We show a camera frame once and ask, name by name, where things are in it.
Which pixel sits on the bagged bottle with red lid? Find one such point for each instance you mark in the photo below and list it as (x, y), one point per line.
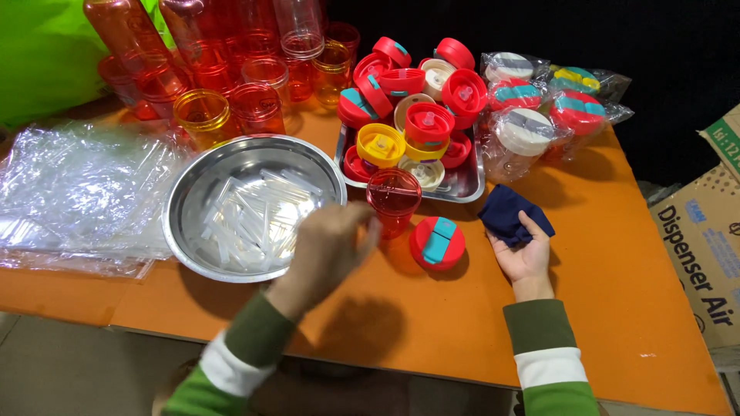
(514, 94)
(578, 112)

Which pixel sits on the person's right hand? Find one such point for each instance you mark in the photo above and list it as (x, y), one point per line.
(529, 260)

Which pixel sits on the pile of clear plastic straws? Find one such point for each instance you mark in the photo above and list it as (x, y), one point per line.
(254, 222)

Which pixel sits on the rectangular steel tray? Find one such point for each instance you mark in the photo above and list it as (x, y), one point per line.
(465, 182)

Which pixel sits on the person's left fingers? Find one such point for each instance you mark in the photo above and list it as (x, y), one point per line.
(358, 228)

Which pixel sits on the bagged bottle with yellow lid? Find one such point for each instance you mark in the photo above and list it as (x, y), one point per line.
(578, 80)

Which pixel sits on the bright green plastic bag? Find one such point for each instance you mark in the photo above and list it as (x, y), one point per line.
(46, 58)

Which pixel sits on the navy blue cloth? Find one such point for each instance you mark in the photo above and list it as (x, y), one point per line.
(509, 214)

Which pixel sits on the person's left hand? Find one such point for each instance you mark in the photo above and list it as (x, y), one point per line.
(321, 254)

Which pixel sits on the brown cardboard carton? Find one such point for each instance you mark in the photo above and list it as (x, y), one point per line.
(702, 248)

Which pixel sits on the stack of clear plastic bags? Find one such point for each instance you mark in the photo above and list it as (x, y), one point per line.
(81, 190)

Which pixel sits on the red lid with teal flap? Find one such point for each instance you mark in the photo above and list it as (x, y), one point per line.
(436, 244)

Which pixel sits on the group of translucent red bottles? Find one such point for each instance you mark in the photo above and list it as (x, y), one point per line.
(196, 46)

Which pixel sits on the translucent red open bottle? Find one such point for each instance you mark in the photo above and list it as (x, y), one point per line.
(395, 202)

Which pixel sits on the translucent yellow bottle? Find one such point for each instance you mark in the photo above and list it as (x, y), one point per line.
(331, 72)
(202, 115)

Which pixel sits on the heap of coloured bottle lids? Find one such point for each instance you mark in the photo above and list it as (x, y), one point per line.
(416, 98)

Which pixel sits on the clear plastic bottle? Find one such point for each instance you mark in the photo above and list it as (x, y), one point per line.
(299, 29)

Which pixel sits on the round steel bowl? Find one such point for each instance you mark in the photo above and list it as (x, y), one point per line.
(196, 190)

